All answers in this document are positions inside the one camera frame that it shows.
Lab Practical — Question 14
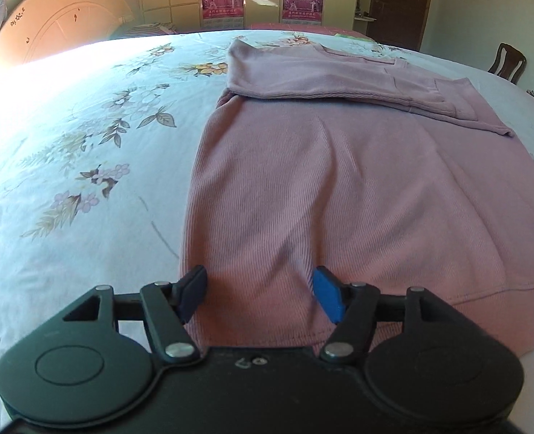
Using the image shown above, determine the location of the striped orange pillow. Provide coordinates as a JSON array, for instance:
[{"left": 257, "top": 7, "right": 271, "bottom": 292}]
[{"left": 125, "top": 22, "right": 177, "bottom": 37}]

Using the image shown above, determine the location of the pink checkered bedspread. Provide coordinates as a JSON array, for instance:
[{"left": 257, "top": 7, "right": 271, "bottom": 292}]
[{"left": 249, "top": 22, "right": 370, "bottom": 40}]

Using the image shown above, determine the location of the floral white bed sheet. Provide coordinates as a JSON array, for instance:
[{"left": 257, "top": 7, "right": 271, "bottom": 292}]
[{"left": 0, "top": 30, "right": 534, "bottom": 429}]

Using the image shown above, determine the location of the peach wooden headboard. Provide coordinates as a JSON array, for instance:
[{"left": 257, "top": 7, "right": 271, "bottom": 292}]
[{"left": 0, "top": 0, "right": 135, "bottom": 65}]

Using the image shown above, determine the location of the pink knit sweater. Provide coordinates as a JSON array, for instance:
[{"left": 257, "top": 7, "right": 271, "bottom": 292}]
[{"left": 182, "top": 41, "right": 534, "bottom": 355}]

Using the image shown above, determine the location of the dark wooden chair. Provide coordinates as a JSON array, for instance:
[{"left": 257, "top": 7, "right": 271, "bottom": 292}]
[{"left": 488, "top": 43, "right": 527, "bottom": 84}]

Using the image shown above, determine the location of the dark wooden door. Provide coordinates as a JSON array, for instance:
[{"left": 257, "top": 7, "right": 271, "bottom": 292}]
[{"left": 367, "top": 0, "right": 431, "bottom": 51}]

